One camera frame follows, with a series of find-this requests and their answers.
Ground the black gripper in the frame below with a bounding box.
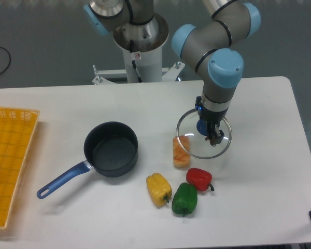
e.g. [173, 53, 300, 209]
[195, 96, 230, 146]

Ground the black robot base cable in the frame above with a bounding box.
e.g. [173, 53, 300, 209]
[130, 39, 144, 84]

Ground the green toy bell pepper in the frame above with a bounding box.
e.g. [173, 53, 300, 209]
[172, 183, 197, 216]

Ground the yellow toy bell pepper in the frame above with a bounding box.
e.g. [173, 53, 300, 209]
[146, 173, 172, 208]

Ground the yellow plastic basket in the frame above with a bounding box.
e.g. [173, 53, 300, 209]
[0, 106, 40, 229]

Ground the glass lid blue knob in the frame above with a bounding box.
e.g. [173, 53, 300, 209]
[176, 109, 232, 159]

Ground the red toy bell pepper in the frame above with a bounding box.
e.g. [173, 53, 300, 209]
[186, 168, 215, 191]

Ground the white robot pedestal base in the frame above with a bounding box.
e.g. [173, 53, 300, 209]
[92, 12, 186, 85]

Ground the dark saucepan blue handle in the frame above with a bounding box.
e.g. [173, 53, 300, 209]
[37, 121, 138, 199]

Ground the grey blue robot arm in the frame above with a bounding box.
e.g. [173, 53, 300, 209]
[84, 1, 261, 146]

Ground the toy bread loaf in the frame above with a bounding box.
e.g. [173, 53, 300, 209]
[173, 135, 190, 169]

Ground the black cable on floor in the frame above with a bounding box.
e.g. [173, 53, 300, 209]
[0, 46, 11, 82]

